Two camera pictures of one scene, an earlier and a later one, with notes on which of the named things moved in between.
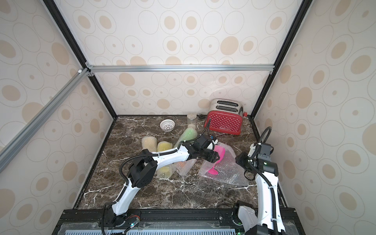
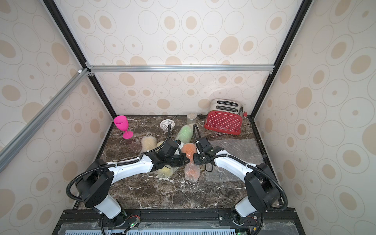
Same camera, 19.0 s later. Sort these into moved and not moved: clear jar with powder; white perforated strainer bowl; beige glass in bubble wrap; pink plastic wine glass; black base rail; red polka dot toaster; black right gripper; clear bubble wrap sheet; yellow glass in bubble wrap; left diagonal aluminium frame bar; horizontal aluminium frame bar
Moved: clear bubble wrap sheet; black right gripper; pink plastic wine glass
Not moved: beige glass in bubble wrap; white perforated strainer bowl; left diagonal aluminium frame bar; horizontal aluminium frame bar; red polka dot toaster; yellow glass in bubble wrap; clear jar with powder; black base rail
